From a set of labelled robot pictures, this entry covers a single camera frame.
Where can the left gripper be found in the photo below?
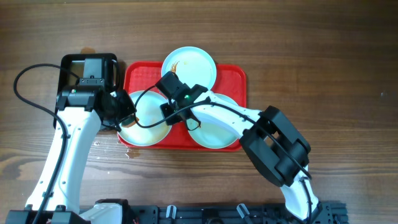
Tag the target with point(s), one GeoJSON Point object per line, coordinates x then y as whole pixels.
{"type": "Point", "coordinates": [125, 109]}

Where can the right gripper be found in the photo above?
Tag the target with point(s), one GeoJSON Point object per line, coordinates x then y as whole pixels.
{"type": "Point", "coordinates": [166, 109]}

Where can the white plate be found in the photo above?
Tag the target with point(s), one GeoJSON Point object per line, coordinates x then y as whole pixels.
{"type": "Point", "coordinates": [148, 112]}
{"type": "Point", "coordinates": [192, 65]}
{"type": "Point", "coordinates": [209, 135]}

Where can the white plate top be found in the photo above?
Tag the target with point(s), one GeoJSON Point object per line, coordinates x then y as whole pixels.
{"type": "Point", "coordinates": [192, 65]}

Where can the green and orange sponge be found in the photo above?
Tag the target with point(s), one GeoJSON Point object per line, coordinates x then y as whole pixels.
{"type": "Point", "coordinates": [129, 121]}

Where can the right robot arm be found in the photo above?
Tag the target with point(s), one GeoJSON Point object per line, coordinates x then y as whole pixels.
{"type": "Point", "coordinates": [272, 143]}

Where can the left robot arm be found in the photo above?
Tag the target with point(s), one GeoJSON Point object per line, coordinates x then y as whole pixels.
{"type": "Point", "coordinates": [81, 111]}

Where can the red plastic tray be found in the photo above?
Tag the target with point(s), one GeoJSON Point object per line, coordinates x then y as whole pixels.
{"type": "Point", "coordinates": [230, 81]}

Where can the black metal baking pan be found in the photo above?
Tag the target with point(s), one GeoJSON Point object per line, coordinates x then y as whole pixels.
{"type": "Point", "coordinates": [66, 67]}

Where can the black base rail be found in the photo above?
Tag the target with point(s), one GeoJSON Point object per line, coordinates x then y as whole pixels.
{"type": "Point", "coordinates": [324, 213]}

